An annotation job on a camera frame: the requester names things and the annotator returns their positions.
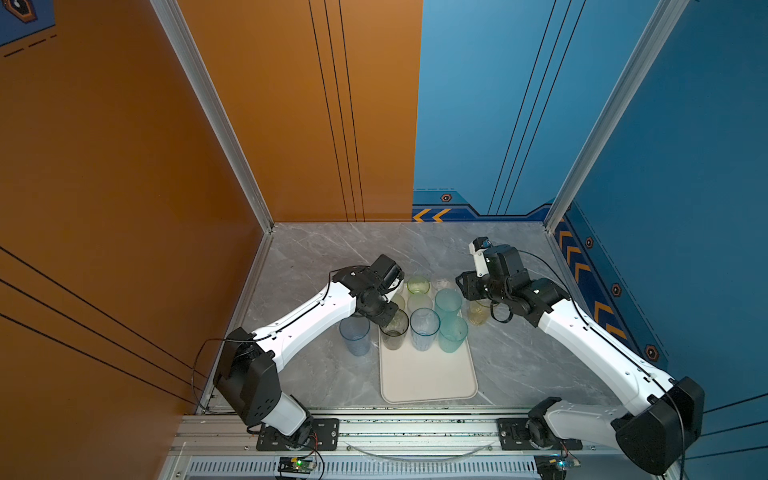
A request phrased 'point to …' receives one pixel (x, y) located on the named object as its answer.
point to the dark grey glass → (393, 335)
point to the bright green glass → (418, 285)
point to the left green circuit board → (295, 465)
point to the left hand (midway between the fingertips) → (385, 311)
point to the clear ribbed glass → (443, 282)
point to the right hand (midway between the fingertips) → (461, 278)
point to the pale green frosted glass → (399, 301)
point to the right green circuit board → (554, 466)
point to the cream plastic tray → (409, 374)
